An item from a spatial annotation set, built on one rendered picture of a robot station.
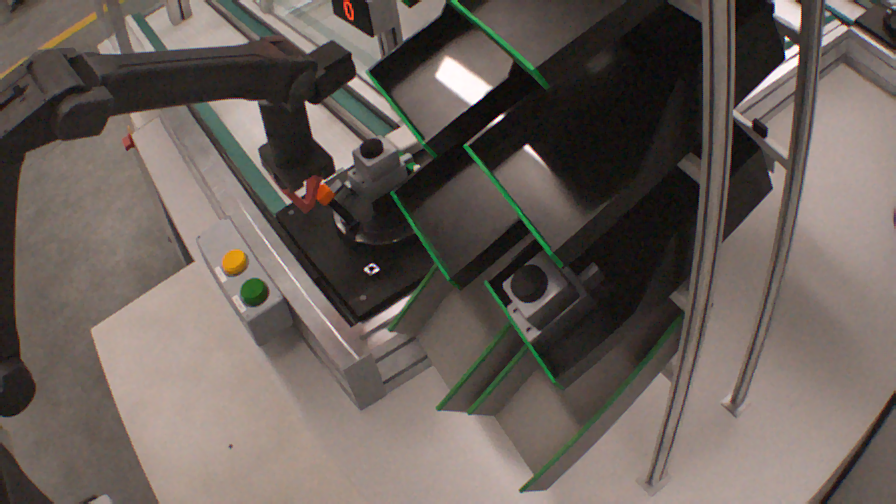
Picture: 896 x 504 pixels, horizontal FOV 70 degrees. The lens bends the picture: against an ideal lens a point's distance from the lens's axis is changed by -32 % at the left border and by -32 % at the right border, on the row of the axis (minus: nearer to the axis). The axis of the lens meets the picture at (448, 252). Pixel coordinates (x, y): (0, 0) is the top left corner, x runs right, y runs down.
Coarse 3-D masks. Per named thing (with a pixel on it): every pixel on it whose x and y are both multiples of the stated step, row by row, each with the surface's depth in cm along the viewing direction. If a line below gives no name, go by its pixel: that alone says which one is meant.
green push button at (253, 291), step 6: (246, 282) 117; (252, 282) 117; (258, 282) 117; (246, 288) 116; (252, 288) 116; (258, 288) 116; (264, 288) 116; (246, 294) 115; (252, 294) 115; (258, 294) 115; (264, 294) 116; (246, 300) 115; (252, 300) 115; (258, 300) 115
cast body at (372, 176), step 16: (368, 144) 113; (384, 144) 114; (368, 160) 113; (384, 160) 113; (400, 160) 116; (352, 176) 116; (368, 176) 114; (384, 176) 115; (400, 176) 116; (368, 192) 115; (384, 192) 116
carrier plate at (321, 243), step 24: (288, 216) 125; (312, 216) 124; (312, 240) 121; (336, 240) 120; (312, 264) 120; (336, 264) 117; (360, 264) 117; (384, 264) 116; (408, 264) 116; (432, 264) 115; (336, 288) 115; (360, 288) 114; (384, 288) 114; (408, 288) 114; (360, 312) 112
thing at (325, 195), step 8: (336, 184) 113; (320, 192) 112; (328, 192) 112; (336, 192) 113; (320, 200) 112; (328, 200) 113; (336, 200) 114; (336, 208) 115; (344, 208) 116; (344, 216) 117; (352, 216) 118
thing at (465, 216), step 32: (480, 128) 89; (448, 160) 90; (416, 192) 91; (448, 192) 89; (480, 192) 87; (416, 224) 88; (448, 224) 88; (480, 224) 86; (512, 224) 81; (448, 256) 86; (480, 256) 82
